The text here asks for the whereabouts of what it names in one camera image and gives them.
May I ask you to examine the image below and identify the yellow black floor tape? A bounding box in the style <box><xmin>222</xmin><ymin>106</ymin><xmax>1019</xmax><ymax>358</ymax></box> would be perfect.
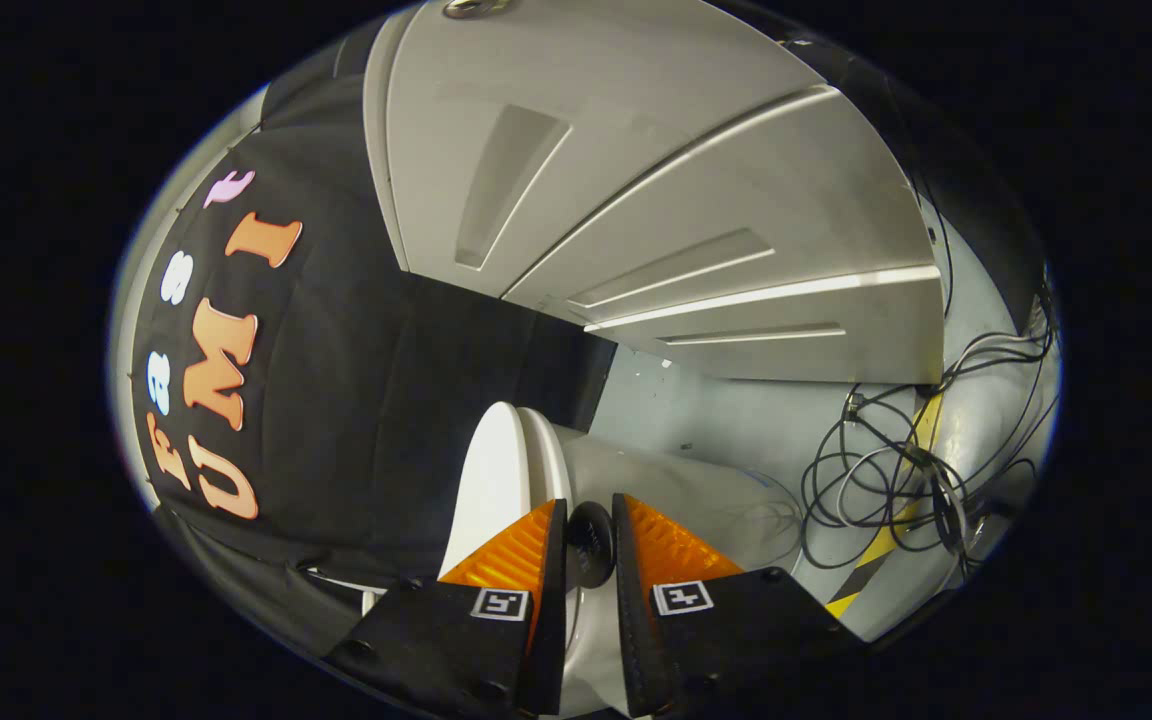
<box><xmin>824</xmin><ymin>390</ymin><xmax>945</xmax><ymax>619</ymax></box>

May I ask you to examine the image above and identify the black backdrop cloth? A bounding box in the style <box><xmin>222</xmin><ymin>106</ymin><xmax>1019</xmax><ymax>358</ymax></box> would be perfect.
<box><xmin>114</xmin><ymin>5</ymin><xmax>1052</xmax><ymax>666</ymax></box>

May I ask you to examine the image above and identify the white toilet lid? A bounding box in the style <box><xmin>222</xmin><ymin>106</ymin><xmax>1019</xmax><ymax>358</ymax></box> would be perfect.
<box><xmin>436</xmin><ymin>402</ymin><xmax>617</xmax><ymax>591</ymax></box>

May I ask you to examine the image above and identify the tangle of black cables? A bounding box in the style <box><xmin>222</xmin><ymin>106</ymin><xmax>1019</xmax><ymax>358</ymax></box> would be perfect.
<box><xmin>799</xmin><ymin>300</ymin><xmax>1059</xmax><ymax>576</ymax></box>

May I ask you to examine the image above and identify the white toilet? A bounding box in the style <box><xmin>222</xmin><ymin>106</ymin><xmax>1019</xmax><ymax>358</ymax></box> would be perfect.
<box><xmin>521</xmin><ymin>408</ymin><xmax>805</xmax><ymax>719</ymax></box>

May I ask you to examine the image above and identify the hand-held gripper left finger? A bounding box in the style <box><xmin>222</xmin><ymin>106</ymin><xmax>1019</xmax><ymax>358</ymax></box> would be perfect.
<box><xmin>321</xmin><ymin>498</ymin><xmax>569</xmax><ymax>719</ymax></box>

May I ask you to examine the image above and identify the white drawer cabinet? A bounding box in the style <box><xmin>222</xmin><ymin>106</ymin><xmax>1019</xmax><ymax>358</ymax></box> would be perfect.
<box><xmin>364</xmin><ymin>0</ymin><xmax>945</xmax><ymax>386</ymax></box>

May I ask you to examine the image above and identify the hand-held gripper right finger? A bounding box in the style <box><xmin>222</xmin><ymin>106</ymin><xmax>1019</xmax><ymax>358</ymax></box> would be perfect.
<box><xmin>611</xmin><ymin>492</ymin><xmax>872</xmax><ymax>719</ymax></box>

